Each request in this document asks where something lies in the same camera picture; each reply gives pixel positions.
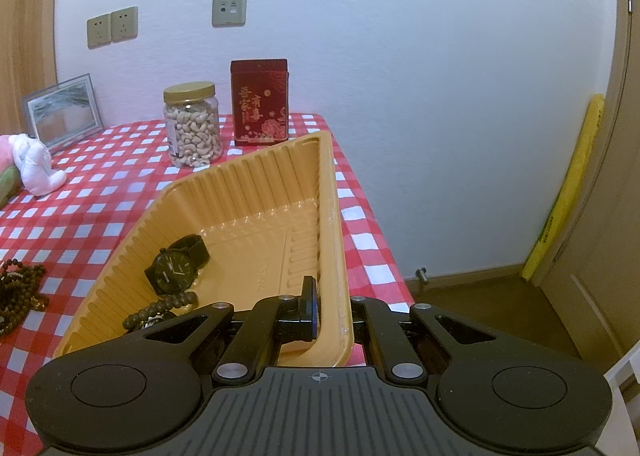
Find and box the black round-face watch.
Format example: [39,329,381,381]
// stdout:
[144,234,211,297]

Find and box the white furniture corner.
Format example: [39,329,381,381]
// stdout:
[602,338,640,399]

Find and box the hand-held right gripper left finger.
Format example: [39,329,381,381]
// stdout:
[127,276,322,384]

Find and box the long dark wooden bead strand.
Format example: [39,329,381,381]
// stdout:
[0,258,50,337]

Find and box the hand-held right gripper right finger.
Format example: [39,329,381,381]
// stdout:
[349,295,502,384]

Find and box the silver picture frame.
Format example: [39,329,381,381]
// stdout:
[21,73,105,155]

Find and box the wooden door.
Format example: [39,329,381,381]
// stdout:
[537,0,640,377]

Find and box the beige wall power socket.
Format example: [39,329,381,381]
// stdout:
[86,13,112,50]
[110,6,140,43]

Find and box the dark red tin box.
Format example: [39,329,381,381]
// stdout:
[230,58,290,147]

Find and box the beige wall outlet plate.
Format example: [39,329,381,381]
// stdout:
[211,0,248,28]

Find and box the silver-case black strap watch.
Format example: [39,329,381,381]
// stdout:
[140,310,181,331]

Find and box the clear jar of nuts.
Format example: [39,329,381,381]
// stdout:
[162,81,224,169]

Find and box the orange plastic tray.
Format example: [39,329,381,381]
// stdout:
[52,130,356,370]

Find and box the red white checkered tablecloth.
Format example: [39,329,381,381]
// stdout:
[0,112,416,456]

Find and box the brown wooden bead bracelet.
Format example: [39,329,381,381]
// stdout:
[122,290,199,331]

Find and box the white plush toy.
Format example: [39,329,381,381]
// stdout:
[10,133,68,197]

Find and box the light wooden panel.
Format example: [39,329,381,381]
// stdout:
[0,0,63,137]

